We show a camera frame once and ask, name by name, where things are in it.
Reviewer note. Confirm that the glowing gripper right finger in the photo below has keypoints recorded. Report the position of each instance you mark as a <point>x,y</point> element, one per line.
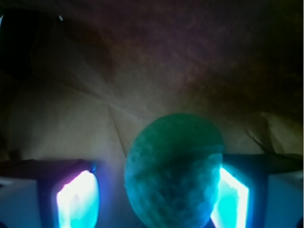
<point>260,191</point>

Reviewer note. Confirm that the green knitted ball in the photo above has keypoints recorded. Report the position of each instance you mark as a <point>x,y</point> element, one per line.
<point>172,171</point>

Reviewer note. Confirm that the brown paper bag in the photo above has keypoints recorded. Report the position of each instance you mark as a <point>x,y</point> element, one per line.
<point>81,78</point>

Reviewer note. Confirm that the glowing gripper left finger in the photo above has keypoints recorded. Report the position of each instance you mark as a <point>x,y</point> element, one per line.
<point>48,194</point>

